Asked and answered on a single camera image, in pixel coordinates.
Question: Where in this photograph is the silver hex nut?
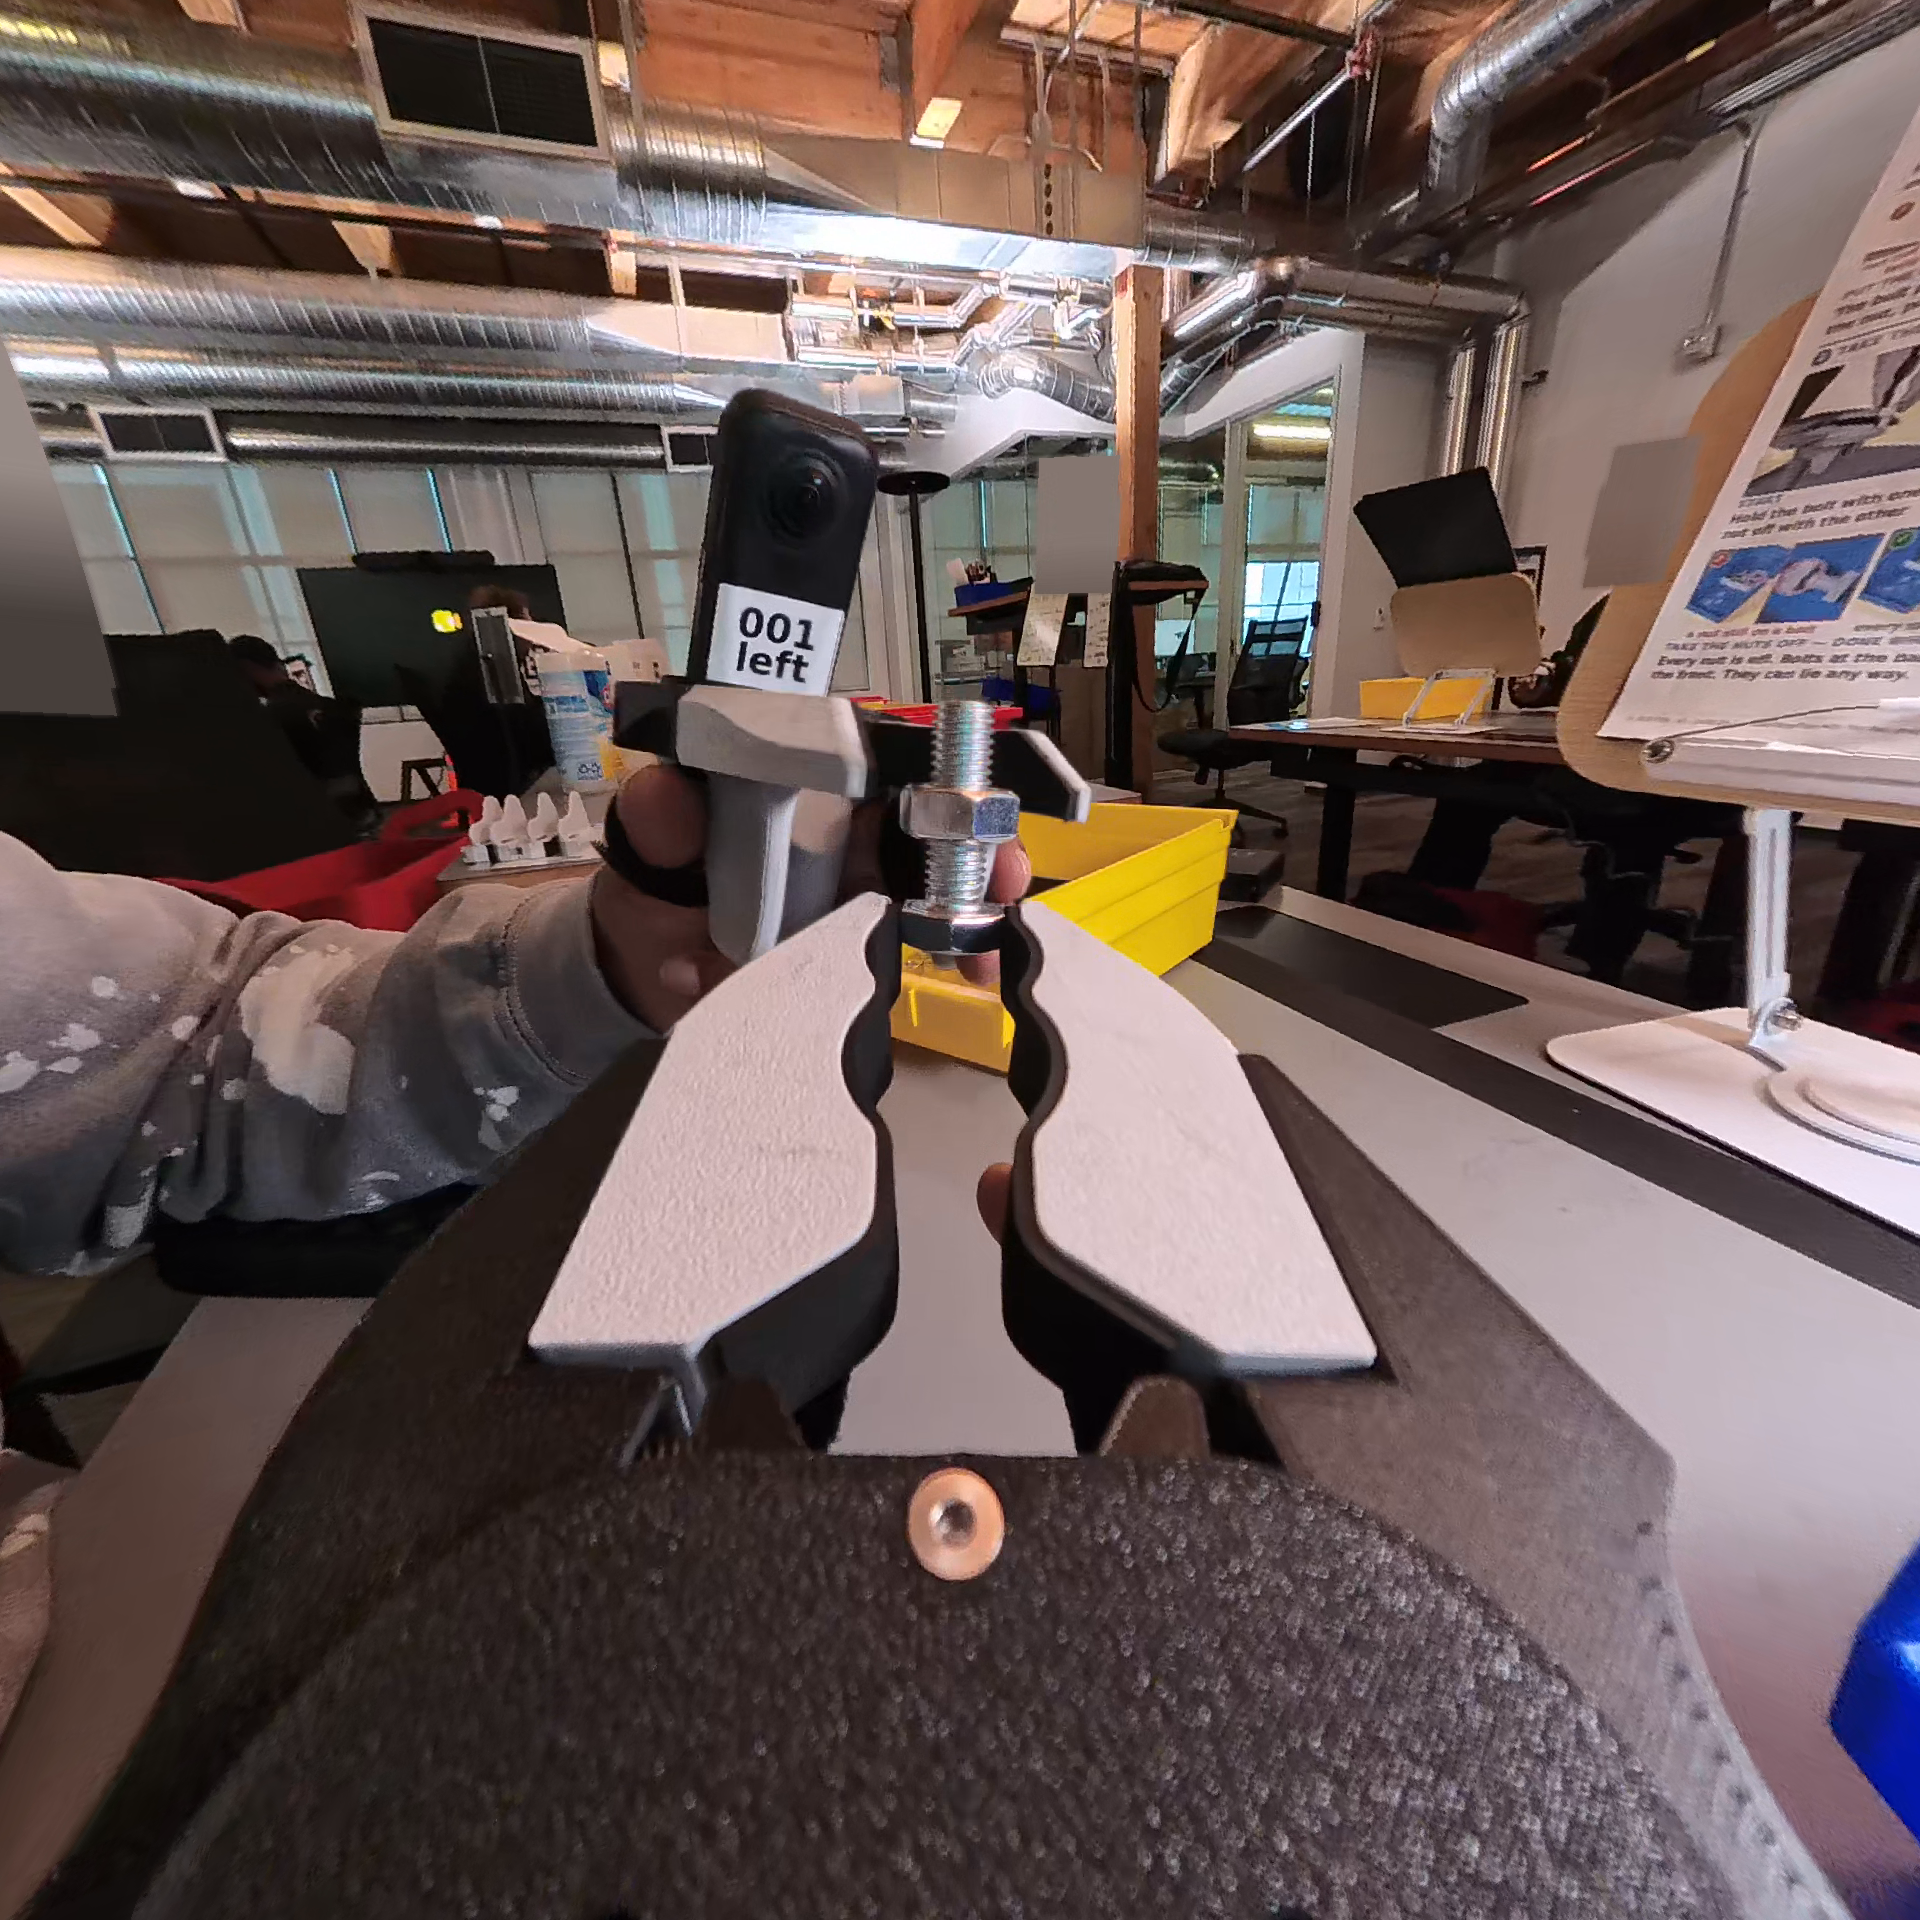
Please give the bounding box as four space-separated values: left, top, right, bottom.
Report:
899 782 1029 848

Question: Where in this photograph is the black computer monitor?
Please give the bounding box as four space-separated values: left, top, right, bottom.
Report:
1350 465 1521 592

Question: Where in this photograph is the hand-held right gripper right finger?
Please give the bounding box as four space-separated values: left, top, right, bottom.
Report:
1004 903 1384 1439

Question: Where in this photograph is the instruction sheet stand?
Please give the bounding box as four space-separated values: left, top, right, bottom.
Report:
1546 121 1920 1239

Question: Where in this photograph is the black office chair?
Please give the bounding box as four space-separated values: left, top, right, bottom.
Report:
1156 609 1325 818
136 1176 579 1304

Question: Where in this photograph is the silver hex bolt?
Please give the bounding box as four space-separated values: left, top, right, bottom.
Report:
900 700 1025 960

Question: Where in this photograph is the person's left forearm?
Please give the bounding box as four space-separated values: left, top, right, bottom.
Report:
0 824 667 1280

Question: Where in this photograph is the white plastic bottle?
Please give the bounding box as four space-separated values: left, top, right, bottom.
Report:
533 640 620 799

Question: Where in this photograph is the row of small white parts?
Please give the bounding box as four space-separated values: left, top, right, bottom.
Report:
445 785 605 874

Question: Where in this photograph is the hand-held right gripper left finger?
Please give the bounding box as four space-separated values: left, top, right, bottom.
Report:
533 897 906 1421

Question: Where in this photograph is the blue plastic bin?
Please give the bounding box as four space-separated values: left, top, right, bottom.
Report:
1829 1540 1920 1839

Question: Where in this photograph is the red plastic tub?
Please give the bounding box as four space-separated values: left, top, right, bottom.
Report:
176 830 489 933

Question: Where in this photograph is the yellow plastic bin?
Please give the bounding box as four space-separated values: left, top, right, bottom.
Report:
890 794 1242 1077

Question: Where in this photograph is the wooden desk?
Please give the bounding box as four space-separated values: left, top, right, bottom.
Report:
1210 710 1597 908

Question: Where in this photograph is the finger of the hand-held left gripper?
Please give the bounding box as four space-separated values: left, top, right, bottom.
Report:
993 727 1100 830
669 688 880 965

